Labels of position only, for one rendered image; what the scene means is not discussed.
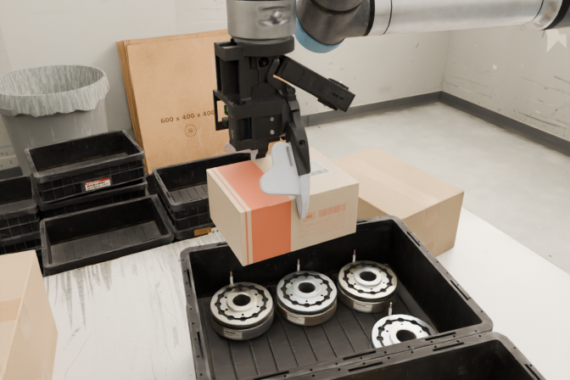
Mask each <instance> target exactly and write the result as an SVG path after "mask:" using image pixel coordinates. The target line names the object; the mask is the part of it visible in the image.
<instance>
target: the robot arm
mask: <svg viewBox="0 0 570 380"><path fill-rule="evenodd" d="M226 17H227V32H228V34H229V35H230V36H231V37H230V40H228V41H220V42H214V50H215V73H216V85H217V89H213V101H214V112H215V130H216V131H220V130H225V129H228V132H229V137H230V140H229V142H227V143H226V145H225V147H224V150H225V151H226V152H228V153H251V160H252V159H261V158H265V156H266V153H267V152H268V147H269V143H273V142H277V143H275V144H274V145H273V146H272V148H271V159H272V167H271V168H270V169H269V170H268V171H267V172H266V173H265V174H264V175H263V176H262V177H261V178H260V189H261V190H262V192H263V193H265V194H269V195H288V196H295V199H296V206H297V210H298V213H299V218H300V220H301V219H304V218H305V217H306V214H307V209H308V205H309V202H310V172H311V170H310V150H309V144H308V138H307V135H306V131H305V127H304V124H303V122H302V119H301V115H300V107H299V102H298V100H297V98H296V95H295V93H296V89H295V88H294V87H292V86H290V85H289V84H287V83H286V82H284V81H282V80H280V79H278V78H276V77H274V75H276V76H278V77H279V78H281V79H283V80H285V81H287V82H289V83H291V84H293V85H295V86H296V87H298V88H300V89H302V90H304V91H306V92H308V93H309V94H311V95H313V96H315V97H316V98H318V99H317V101H318V102H319V103H322V104H323V106H324V107H325V108H327V109H334V110H336V111H338V109H340V110H342V111H344V112H346V113H347V111H348V109H349V107H350V105H351V104H352V102H353V100H354V98H355V94H353V93H352V92H350V91H349V88H348V87H347V86H345V85H344V84H343V83H342V82H341V81H335V80H334V79H332V78H328V79H327V78H326V77H324V76H322V75H320V74H318V73H316V72H315V71H314V70H311V69H309V68H308V67H306V66H304V65H302V64H301V63H299V62H297V61H295V60H294V59H291V58H289V57H288V56H286V55H284V54H287V53H291V52H292V51H293V50H294V36H295V37H296V39H297V41H298V42H299V44H300V45H301V46H303V47H304V48H306V49H307V50H309V51H311V52H313V53H329V52H331V51H333V50H334V49H336V48H337V47H338V46H339V45H340V44H341V43H343V41H344V39H345V38H350V37H359V36H382V35H393V34H405V33H416V32H427V31H448V30H460V29H471V28H482V27H494V26H505V25H522V26H523V27H524V28H526V29H528V30H530V31H544V30H553V29H560V28H566V27H570V0H298V1H297V2H296V0H226ZM293 34H294V36H293ZM217 101H222V102H223V103H225V104H226V105H224V114H225V115H228V116H227V117H222V118H221V119H222V120H220V121H218V109H217ZM280 138H281V139H282V140H283V141H284V140H286V142H278V141H280Z"/></svg>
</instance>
